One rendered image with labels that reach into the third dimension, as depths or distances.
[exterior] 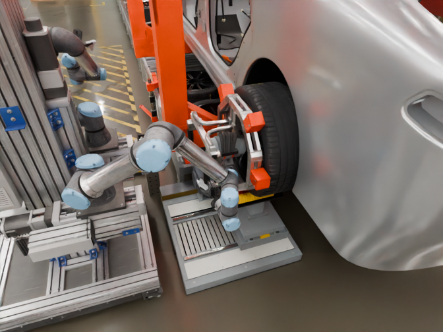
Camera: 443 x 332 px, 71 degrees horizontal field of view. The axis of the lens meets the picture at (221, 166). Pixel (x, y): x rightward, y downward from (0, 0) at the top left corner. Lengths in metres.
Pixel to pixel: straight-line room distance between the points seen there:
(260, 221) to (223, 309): 0.62
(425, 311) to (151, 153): 1.99
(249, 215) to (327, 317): 0.79
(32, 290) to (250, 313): 1.28
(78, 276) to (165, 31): 1.52
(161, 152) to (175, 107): 1.04
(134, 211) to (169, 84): 0.84
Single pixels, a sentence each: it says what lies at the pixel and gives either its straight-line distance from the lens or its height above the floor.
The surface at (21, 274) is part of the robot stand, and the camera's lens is 2.30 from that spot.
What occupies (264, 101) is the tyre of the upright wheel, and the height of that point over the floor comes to 1.17.
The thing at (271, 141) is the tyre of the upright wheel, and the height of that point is 1.04.
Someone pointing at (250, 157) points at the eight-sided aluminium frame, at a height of 0.96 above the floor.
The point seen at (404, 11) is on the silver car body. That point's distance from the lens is 1.17.
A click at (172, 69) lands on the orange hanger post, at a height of 1.15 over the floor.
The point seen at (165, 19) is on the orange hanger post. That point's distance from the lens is 1.91.
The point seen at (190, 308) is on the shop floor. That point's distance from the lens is 2.13.
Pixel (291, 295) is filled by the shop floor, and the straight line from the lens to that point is 2.22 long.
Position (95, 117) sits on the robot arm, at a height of 1.00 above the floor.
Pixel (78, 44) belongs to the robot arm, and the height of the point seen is 1.38.
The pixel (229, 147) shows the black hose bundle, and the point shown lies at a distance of 1.55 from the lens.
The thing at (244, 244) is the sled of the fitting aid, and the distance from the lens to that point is 2.19.
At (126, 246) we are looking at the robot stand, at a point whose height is 0.21.
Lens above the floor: 1.92
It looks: 40 degrees down
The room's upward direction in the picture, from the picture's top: 2 degrees clockwise
